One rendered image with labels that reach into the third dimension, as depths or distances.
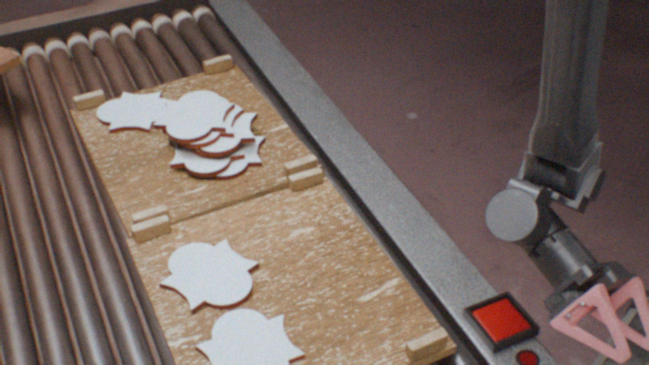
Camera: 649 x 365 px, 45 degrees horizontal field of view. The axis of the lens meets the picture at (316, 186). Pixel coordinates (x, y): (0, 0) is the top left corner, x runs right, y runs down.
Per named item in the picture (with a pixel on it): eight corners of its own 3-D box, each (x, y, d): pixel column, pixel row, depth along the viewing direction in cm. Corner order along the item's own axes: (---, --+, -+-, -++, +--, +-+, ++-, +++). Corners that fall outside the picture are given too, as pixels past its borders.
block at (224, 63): (230, 64, 164) (229, 53, 162) (233, 69, 162) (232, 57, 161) (203, 72, 162) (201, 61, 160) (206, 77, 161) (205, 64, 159)
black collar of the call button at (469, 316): (506, 298, 114) (508, 290, 113) (538, 334, 109) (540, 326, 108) (462, 316, 112) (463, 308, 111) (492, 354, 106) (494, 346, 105)
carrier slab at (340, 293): (326, 182, 135) (325, 175, 134) (455, 353, 106) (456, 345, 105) (127, 246, 125) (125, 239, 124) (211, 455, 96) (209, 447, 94)
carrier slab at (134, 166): (235, 69, 165) (235, 63, 164) (325, 176, 137) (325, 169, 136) (71, 116, 154) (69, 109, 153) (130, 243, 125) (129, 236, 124)
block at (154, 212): (167, 214, 128) (165, 201, 126) (171, 221, 126) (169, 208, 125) (132, 227, 126) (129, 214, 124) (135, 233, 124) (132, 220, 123)
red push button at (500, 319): (505, 303, 113) (506, 297, 112) (530, 332, 109) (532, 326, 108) (470, 317, 112) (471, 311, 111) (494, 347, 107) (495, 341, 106)
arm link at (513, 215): (608, 171, 91) (539, 147, 96) (587, 151, 81) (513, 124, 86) (566, 266, 92) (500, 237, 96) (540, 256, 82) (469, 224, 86)
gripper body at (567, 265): (551, 315, 86) (510, 262, 89) (587, 307, 93) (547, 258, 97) (595, 278, 83) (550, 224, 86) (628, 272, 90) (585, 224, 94)
